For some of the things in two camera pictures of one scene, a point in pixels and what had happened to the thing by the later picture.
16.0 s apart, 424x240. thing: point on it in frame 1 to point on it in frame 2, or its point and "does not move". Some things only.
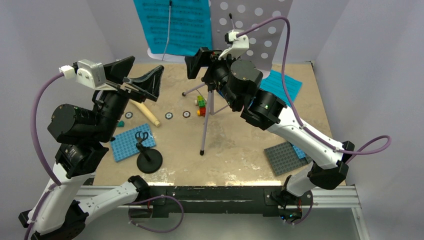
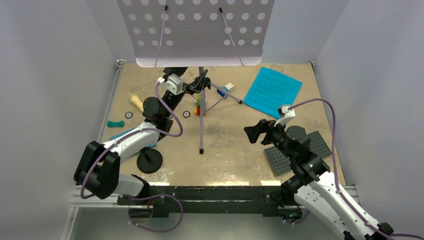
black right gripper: (204, 57) to (263, 126)
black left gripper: (148, 84) to (195, 85)
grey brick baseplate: (283, 158) does not move
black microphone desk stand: (149, 160) does not move
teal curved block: (120, 124) does not move
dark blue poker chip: (129, 115) does not move
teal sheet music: (176, 27) to (270, 90)
